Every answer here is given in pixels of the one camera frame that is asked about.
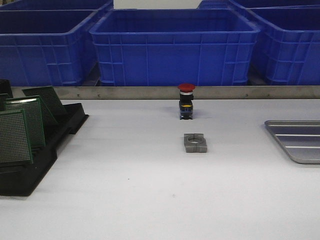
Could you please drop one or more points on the rear green perforated board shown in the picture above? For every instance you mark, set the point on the rear green perforated board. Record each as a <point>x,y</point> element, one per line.
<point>51,105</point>

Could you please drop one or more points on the green perforated board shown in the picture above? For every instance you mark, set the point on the green perforated board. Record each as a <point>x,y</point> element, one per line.
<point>51,105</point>
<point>15,144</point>
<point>33,114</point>

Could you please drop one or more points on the silver metal tray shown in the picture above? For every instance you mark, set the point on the silver metal tray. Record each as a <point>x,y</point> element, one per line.
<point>300,139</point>

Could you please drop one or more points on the front green perforated board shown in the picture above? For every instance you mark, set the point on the front green perforated board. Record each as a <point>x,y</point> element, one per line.
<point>15,144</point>

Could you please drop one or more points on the black circuit board rack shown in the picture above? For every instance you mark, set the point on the black circuit board rack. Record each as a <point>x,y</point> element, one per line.
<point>21,180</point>

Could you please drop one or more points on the red emergency stop button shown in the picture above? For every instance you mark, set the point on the red emergency stop button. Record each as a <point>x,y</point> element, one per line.
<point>185,101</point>

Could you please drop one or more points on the grey metal clamp block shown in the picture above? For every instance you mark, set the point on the grey metal clamp block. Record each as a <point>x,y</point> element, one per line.
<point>195,143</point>

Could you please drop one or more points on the centre blue plastic crate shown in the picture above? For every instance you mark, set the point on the centre blue plastic crate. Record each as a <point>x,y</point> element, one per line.
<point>168,47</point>

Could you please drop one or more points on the blue plastic crate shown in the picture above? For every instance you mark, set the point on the blue plastic crate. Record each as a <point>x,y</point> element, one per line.
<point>46,47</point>
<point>287,49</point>
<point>168,47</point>

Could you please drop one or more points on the left blue plastic crate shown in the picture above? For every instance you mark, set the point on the left blue plastic crate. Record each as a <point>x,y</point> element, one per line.
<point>46,47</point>

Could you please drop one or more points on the right blue plastic crate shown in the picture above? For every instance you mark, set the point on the right blue plastic crate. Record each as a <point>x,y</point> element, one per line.
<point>287,49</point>

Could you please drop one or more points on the far right blue crate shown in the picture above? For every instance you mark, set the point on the far right blue crate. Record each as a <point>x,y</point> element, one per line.
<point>242,4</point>

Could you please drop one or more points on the far left blue crate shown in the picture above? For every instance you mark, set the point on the far left blue crate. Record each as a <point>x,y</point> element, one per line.
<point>31,5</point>

